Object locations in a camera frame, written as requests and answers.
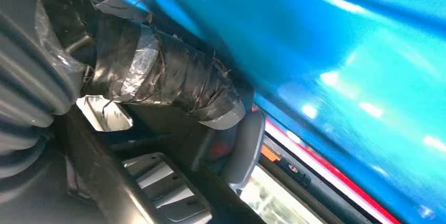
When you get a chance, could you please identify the blue metal shelf rack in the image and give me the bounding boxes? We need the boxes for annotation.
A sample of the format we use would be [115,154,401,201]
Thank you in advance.
[94,0,446,224]

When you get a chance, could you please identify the white panel with red stripe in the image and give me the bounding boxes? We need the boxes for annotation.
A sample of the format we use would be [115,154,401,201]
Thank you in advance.
[250,104,401,224]

